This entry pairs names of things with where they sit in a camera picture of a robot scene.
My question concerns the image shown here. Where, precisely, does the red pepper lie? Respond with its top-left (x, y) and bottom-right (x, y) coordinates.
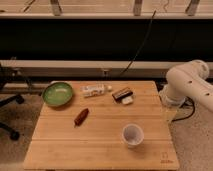
top-left (74, 108), bottom-right (89, 126)

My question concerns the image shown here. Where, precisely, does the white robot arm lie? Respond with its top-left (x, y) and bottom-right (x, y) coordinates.
top-left (159, 60), bottom-right (213, 112)

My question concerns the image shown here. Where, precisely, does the dark chocolate bar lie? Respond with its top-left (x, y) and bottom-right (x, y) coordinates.
top-left (112, 87), bottom-right (133, 101)

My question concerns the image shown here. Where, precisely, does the small white block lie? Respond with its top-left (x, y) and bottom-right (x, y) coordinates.
top-left (121, 96), bottom-right (133, 105)

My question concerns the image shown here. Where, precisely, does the green bowl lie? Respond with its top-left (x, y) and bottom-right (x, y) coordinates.
top-left (42, 82), bottom-right (74, 107)

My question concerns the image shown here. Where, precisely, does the black office chair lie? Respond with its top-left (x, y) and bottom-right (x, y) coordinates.
top-left (0, 63), bottom-right (26, 141)

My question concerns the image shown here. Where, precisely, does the black floor cable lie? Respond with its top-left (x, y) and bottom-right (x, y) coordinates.
top-left (171, 97), bottom-right (197, 123)

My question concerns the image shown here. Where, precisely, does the black hanging cable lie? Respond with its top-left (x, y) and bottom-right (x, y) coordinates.
top-left (118, 9), bottom-right (157, 77)

